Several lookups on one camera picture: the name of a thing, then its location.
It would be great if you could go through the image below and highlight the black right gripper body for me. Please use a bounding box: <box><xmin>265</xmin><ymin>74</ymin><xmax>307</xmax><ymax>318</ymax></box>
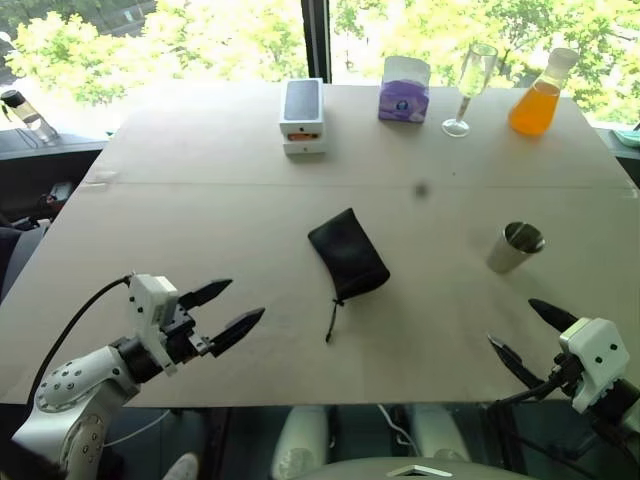
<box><xmin>534</xmin><ymin>352</ymin><xmax>584</xmax><ymax>399</ymax></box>

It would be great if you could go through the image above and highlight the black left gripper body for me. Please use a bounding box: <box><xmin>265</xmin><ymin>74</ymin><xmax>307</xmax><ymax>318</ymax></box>
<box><xmin>162</xmin><ymin>302</ymin><xmax>214</xmax><ymax>366</ymax></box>

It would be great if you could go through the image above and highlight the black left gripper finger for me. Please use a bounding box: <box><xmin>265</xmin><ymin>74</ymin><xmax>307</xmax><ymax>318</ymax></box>
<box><xmin>178</xmin><ymin>278</ymin><xmax>234</xmax><ymax>311</ymax></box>
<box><xmin>207</xmin><ymin>307</ymin><xmax>267</xmax><ymax>359</ymax></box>

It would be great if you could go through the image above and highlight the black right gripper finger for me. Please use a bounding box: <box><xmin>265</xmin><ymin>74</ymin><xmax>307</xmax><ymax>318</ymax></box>
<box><xmin>487</xmin><ymin>334</ymin><xmax>544</xmax><ymax>389</ymax></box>
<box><xmin>528</xmin><ymin>298</ymin><xmax>577</xmax><ymax>332</ymax></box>

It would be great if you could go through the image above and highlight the black drawstring pouch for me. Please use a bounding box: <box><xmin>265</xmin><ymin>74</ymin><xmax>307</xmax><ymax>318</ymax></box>
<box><xmin>307</xmin><ymin>207</ymin><xmax>392</xmax><ymax>345</ymax></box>

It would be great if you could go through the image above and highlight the stainless steel cup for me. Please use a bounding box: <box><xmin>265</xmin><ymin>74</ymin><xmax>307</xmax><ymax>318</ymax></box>
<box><xmin>486</xmin><ymin>221</ymin><xmax>547</xmax><ymax>275</ymax></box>

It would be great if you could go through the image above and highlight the white rounded shell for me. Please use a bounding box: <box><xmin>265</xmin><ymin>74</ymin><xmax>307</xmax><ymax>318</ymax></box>
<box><xmin>413</xmin><ymin>403</ymin><xmax>472</xmax><ymax>462</ymax></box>
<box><xmin>271</xmin><ymin>404</ymin><xmax>330</xmax><ymax>480</ymax></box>

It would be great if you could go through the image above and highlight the white shoe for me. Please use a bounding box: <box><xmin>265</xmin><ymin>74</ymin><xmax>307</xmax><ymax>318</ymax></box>
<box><xmin>163</xmin><ymin>451</ymin><xmax>200</xmax><ymax>480</ymax></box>

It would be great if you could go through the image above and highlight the grey rounded robot torso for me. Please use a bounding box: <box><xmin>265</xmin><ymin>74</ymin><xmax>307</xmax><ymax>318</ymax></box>
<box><xmin>304</xmin><ymin>457</ymin><xmax>529</xmax><ymax>480</ymax></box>

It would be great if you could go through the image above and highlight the white box with orange print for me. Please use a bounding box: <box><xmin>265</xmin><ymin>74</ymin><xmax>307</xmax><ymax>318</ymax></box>
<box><xmin>282</xmin><ymin>130</ymin><xmax>327</xmax><ymax>162</ymax></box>

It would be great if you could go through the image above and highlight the dark chair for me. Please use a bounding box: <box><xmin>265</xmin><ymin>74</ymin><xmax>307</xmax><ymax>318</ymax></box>
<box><xmin>0</xmin><ymin>213</ymin><xmax>52</xmax><ymax>304</ymax></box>

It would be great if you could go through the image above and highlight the green tray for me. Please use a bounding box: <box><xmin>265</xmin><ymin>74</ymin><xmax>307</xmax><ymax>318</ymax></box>
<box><xmin>610</xmin><ymin>127</ymin><xmax>640</xmax><ymax>153</ymax></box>

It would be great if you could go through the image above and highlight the flask with orange liquid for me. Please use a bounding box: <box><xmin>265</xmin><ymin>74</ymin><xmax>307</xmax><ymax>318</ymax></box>
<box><xmin>508</xmin><ymin>47</ymin><xmax>580</xmax><ymax>137</ymax></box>

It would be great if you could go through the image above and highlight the white phone box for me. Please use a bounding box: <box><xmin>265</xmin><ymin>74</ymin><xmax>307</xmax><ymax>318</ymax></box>
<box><xmin>278</xmin><ymin>77</ymin><xmax>327</xmax><ymax>137</ymax></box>

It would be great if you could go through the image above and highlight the clear plastic water bottle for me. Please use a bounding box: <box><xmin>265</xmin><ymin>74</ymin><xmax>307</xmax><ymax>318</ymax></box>
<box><xmin>0</xmin><ymin>89</ymin><xmax>59</xmax><ymax>148</ymax></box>

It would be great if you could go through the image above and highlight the clear champagne glass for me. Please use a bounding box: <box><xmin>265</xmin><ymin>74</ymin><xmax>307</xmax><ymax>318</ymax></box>
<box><xmin>440</xmin><ymin>43</ymin><xmax>499</xmax><ymax>139</ymax></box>

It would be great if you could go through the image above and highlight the purple tissue box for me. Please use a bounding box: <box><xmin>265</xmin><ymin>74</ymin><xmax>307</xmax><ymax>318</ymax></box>
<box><xmin>377</xmin><ymin>55</ymin><xmax>433</xmax><ymax>124</ymax></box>

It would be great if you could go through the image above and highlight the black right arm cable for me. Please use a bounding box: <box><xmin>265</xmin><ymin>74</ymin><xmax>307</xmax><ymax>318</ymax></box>
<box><xmin>492</xmin><ymin>372</ymin><xmax>566</xmax><ymax>411</ymax></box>

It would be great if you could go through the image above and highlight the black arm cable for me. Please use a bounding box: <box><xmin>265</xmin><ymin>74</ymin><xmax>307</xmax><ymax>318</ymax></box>
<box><xmin>492</xmin><ymin>372</ymin><xmax>566</xmax><ymax>411</ymax></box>
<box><xmin>25</xmin><ymin>272</ymin><xmax>139</xmax><ymax>401</ymax></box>

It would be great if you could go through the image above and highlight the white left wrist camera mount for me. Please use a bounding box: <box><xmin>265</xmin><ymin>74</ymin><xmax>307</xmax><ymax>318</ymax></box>
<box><xmin>127</xmin><ymin>273</ymin><xmax>180</xmax><ymax>377</ymax></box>

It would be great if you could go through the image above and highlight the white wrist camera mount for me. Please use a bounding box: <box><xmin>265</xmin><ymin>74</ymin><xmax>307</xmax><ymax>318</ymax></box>
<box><xmin>558</xmin><ymin>317</ymin><xmax>630</xmax><ymax>414</ymax></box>
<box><xmin>127</xmin><ymin>273</ymin><xmax>180</xmax><ymax>377</ymax></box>

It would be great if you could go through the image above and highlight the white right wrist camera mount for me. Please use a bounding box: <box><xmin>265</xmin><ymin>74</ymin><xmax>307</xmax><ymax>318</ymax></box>
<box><xmin>558</xmin><ymin>317</ymin><xmax>630</xmax><ymax>414</ymax></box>

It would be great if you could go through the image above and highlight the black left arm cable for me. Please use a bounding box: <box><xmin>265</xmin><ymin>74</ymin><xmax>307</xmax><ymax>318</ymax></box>
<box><xmin>25</xmin><ymin>272</ymin><xmax>139</xmax><ymax>401</ymax></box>

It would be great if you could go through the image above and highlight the white cable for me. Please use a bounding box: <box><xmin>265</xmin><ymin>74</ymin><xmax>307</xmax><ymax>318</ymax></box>
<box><xmin>376</xmin><ymin>403</ymin><xmax>417</xmax><ymax>447</ymax></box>

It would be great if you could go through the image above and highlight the dark window frame post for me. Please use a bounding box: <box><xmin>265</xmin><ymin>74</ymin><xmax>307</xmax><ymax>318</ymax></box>
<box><xmin>301</xmin><ymin>0</ymin><xmax>333</xmax><ymax>86</ymax></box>

